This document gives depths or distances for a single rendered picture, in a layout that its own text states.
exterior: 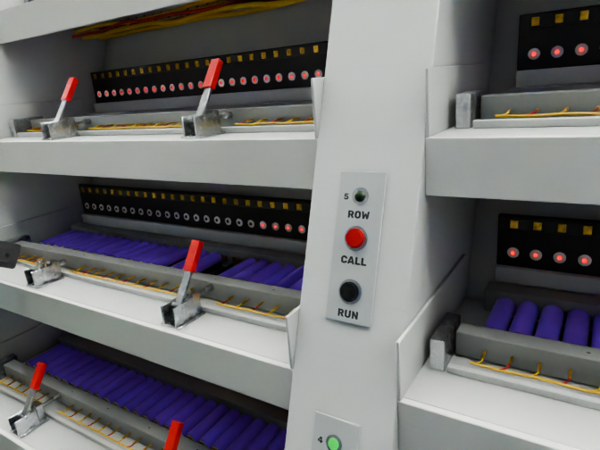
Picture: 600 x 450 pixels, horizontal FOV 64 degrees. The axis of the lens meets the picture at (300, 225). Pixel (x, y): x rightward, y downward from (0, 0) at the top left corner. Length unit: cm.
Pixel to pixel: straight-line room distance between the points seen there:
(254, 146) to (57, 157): 33
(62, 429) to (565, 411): 61
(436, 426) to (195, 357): 24
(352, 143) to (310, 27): 34
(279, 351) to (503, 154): 25
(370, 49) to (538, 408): 30
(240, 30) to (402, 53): 42
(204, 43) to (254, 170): 41
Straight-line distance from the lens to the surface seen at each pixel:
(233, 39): 79
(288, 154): 43
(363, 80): 41
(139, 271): 65
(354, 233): 38
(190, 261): 53
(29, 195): 93
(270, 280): 55
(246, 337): 48
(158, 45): 91
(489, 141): 37
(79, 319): 65
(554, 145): 36
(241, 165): 47
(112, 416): 71
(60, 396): 81
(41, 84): 95
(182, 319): 52
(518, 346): 42
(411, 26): 41
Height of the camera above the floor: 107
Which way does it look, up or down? level
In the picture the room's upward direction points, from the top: 6 degrees clockwise
